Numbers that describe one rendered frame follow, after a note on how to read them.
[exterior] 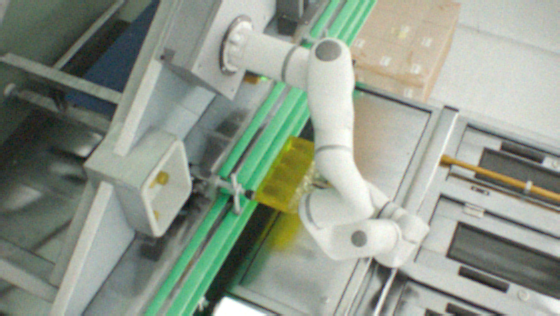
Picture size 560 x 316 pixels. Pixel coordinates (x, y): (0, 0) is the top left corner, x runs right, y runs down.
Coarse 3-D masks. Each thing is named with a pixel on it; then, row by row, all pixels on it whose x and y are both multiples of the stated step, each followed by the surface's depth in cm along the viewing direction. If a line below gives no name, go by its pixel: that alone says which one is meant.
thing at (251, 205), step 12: (372, 0) 241; (360, 24) 233; (348, 36) 229; (348, 48) 226; (300, 120) 205; (252, 204) 186; (240, 216) 183; (240, 228) 181; (228, 240) 179; (216, 264) 174; (204, 276) 172; (204, 288) 170; (192, 300) 168; (192, 312) 166
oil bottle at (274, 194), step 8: (264, 184) 183; (272, 184) 182; (280, 184) 182; (264, 192) 181; (272, 192) 181; (280, 192) 181; (288, 192) 181; (296, 192) 181; (264, 200) 183; (272, 200) 181; (280, 200) 180; (288, 200) 179; (296, 200) 179; (280, 208) 182; (288, 208) 181; (296, 208) 180
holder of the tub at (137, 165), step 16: (144, 144) 153; (160, 144) 153; (128, 160) 150; (144, 160) 150; (112, 176) 147; (128, 176) 147; (144, 176) 147; (128, 192) 149; (128, 208) 156; (144, 208) 152; (128, 224) 163; (144, 224) 159; (144, 240) 168
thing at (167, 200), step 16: (176, 144) 153; (160, 160) 150; (176, 160) 161; (176, 176) 167; (144, 192) 146; (160, 192) 169; (176, 192) 169; (160, 208) 166; (176, 208) 167; (160, 224) 164
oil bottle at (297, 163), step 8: (280, 152) 190; (288, 152) 190; (280, 160) 188; (288, 160) 188; (296, 160) 188; (304, 160) 188; (312, 160) 188; (288, 168) 187; (296, 168) 186; (304, 168) 186; (312, 168) 187; (312, 176) 186
